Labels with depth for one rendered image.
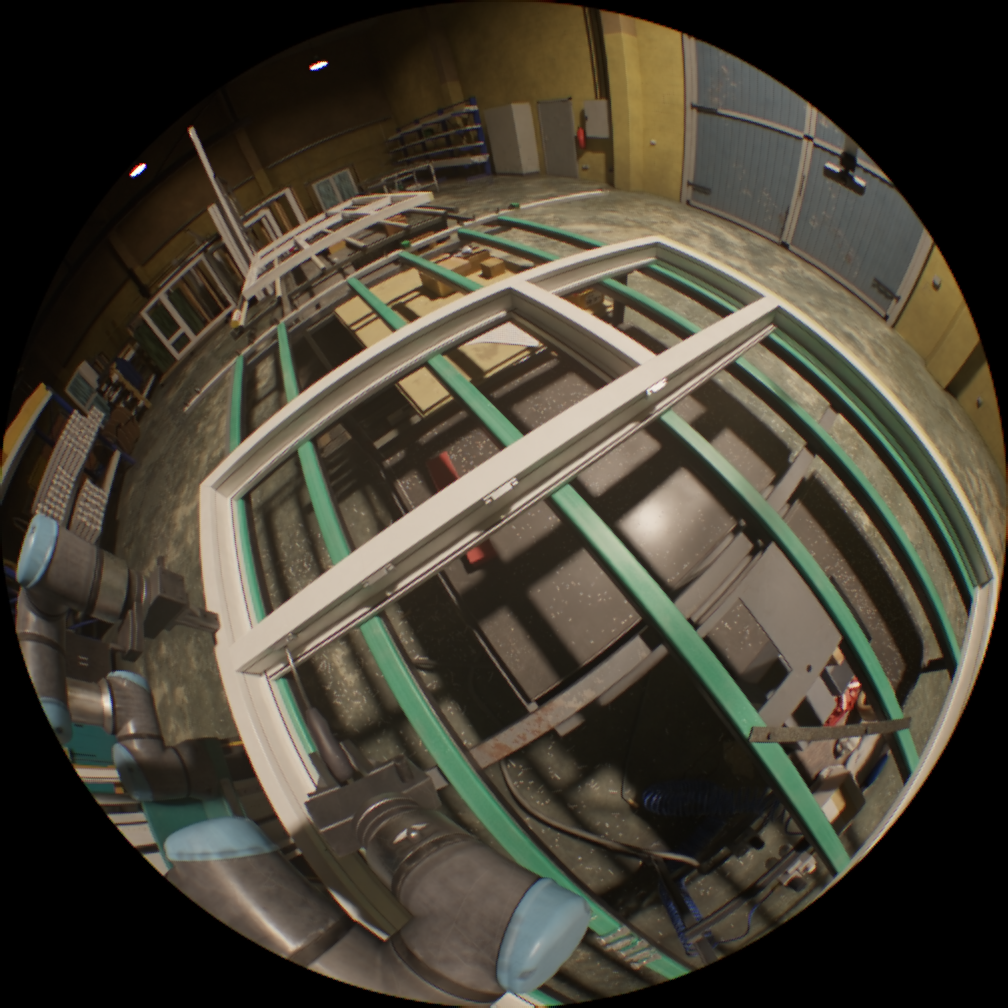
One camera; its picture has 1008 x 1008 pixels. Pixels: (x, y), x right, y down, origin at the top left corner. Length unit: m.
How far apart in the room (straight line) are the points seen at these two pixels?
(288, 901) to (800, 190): 6.33
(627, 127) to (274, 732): 7.56
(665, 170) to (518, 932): 7.45
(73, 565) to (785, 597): 0.93
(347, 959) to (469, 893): 0.10
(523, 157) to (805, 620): 9.41
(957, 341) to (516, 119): 8.97
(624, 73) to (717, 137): 1.91
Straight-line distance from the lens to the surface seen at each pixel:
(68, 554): 0.51
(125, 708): 1.08
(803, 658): 0.58
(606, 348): 0.62
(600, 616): 0.71
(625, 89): 7.31
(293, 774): 0.59
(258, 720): 0.58
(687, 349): 0.64
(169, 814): 1.24
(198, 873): 0.30
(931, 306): 6.16
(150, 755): 1.07
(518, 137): 9.37
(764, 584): 0.54
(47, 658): 0.57
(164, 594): 0.52
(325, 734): 0.48
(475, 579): 0.74
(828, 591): 0.62
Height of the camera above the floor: 1.29
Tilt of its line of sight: 63 degrees down
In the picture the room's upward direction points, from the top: 19 degrees counter-clockwise
